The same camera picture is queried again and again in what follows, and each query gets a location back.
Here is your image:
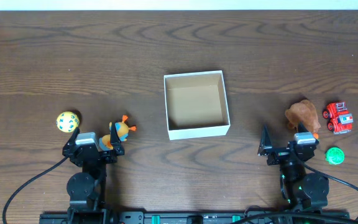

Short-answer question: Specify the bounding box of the brown plush toy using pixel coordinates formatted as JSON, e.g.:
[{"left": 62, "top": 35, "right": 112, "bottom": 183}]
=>
[{"left": 285, "top": 100, "right": 321, "bottom": 139}]

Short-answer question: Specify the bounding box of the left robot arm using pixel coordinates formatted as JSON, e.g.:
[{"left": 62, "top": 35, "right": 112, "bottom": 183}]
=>
[{"left": 62, "top": 125, "right": 125, "bottom": 223}]

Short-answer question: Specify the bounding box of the orange and blue duck toy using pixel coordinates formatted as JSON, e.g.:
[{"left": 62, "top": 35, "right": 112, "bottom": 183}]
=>
[{"left": 99, "top": 114, "right": 137, "bottom": 151}]

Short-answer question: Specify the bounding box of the red toy fire truck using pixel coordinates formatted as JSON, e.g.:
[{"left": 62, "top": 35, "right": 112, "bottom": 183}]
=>
[{"left": 322, "top": 101, "right": 354, "bottom": 134}]

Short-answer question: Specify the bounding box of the left black cable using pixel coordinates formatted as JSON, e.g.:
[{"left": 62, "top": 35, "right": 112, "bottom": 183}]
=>
[{"left": 1, "top": 156, "right": 70, "bottom": 224}]

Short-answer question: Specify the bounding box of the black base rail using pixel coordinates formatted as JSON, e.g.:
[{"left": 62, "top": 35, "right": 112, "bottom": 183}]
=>
[{"left": 39, "top": 208, "right": 351, "bottom": 224}]

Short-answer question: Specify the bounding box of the right black cable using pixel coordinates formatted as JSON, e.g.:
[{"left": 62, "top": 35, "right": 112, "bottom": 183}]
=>
[{"left": 303, "top": 163, "right": 358, "bottom": 222}]

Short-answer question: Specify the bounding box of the black cable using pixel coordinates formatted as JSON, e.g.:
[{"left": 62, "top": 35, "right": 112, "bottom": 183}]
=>
[
  {"left": 303, "top": 163, "right": 358, "bottom": 222},
  {"left": 1, "top": 156, "right": 70, "bottom": 224}
]

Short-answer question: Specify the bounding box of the green round toy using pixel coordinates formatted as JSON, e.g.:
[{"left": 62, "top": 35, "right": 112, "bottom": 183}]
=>
[{"left": 325, "top": 147, "right": 345, "bottom": 165}]

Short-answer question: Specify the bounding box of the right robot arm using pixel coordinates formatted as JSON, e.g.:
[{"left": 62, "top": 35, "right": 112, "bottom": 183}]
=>
[{"left": 258, "top": 124, "right": 329, "bottom": 212}]

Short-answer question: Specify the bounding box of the yellow ball with blue letters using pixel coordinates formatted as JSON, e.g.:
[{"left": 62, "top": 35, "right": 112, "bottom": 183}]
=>
[{"left": 56, "top": 111, "right": 80, "bottom": 133}]

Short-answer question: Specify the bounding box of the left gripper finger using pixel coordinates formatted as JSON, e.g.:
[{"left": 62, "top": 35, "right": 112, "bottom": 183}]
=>
[
  {"left": 68, "top": 127, "right": 80, "bottom": 146},
  {"left": 110, "top": 123, "right": 121, "bottom": 150}
]

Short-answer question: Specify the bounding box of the white cardboard box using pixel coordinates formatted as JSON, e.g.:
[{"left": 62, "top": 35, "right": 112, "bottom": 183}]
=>
[{"left": 163, "top": 70, "right": 231, "bottom": 141}]

